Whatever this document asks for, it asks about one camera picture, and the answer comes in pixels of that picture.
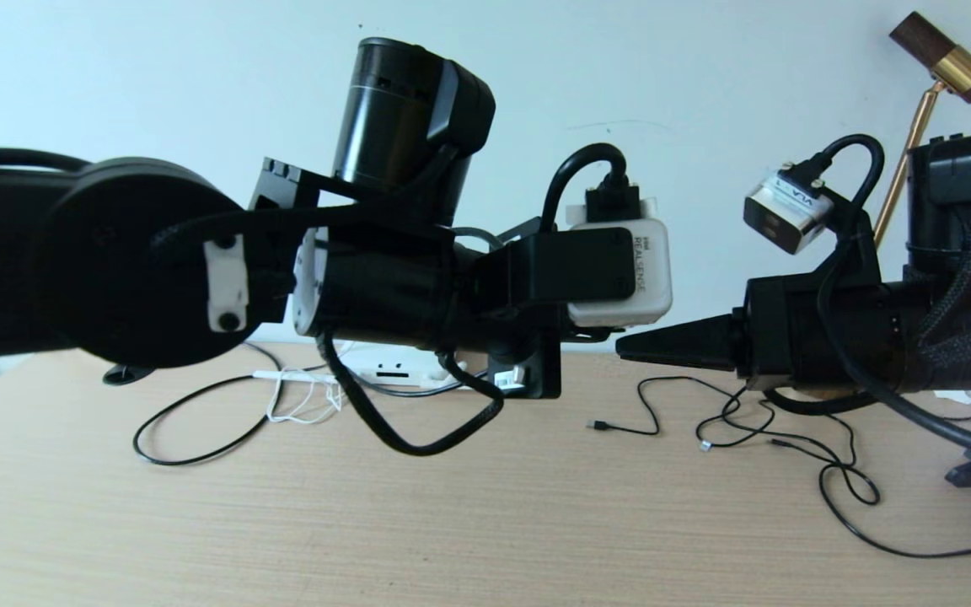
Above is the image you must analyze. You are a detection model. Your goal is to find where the black desk cable grommet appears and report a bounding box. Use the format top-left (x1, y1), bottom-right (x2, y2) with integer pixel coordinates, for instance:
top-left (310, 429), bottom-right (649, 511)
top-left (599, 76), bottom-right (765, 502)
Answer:
top-left (102, 364), bottom-right (158, 387)

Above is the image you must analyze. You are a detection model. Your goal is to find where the thin white adapter cable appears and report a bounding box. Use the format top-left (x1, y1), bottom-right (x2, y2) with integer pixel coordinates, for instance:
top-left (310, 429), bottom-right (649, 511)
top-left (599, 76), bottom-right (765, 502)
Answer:
top-left (265, 375), bottom-right (345, 425)

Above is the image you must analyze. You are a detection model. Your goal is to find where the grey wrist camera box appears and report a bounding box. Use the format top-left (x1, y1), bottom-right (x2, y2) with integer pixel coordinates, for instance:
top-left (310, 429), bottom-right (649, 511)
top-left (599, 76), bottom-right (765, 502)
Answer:
top-left (743, 164), bottom-right (838, 255)

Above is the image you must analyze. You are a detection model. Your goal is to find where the white power adapter plug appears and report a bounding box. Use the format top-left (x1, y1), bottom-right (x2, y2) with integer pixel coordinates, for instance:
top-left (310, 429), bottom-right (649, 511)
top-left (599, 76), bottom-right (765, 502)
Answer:
top-left (566, 198), bottom-right (673, 328)

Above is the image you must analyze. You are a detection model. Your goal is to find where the long black table cable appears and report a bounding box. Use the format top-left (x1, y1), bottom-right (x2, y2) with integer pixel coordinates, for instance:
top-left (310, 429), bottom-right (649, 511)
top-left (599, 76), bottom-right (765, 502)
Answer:
top-left (351, 369), bottom-right (474, 397)

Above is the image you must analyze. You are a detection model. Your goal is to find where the black three-head charging cable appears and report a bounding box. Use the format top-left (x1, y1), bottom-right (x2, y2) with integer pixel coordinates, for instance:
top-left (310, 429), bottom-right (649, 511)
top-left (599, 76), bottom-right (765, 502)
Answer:
top-left (585, 375), bottom-right (859, 470)

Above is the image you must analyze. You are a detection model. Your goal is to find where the looped black table cable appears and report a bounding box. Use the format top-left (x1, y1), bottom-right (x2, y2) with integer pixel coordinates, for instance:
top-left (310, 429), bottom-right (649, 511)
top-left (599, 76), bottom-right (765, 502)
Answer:
top-left (133, 341), bottom-right (284, 467)

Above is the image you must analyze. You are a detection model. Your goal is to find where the brass desk lamp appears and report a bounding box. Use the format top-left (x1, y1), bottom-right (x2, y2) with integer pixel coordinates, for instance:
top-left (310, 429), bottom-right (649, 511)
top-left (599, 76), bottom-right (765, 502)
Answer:
top-left (776, 12), bottom-right (971, 402)

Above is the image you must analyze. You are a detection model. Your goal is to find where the white router with antennas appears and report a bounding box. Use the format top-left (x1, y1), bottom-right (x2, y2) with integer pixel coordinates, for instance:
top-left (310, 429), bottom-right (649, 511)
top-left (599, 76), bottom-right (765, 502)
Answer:
top-left (253, 341), bottom-right (474, 397)

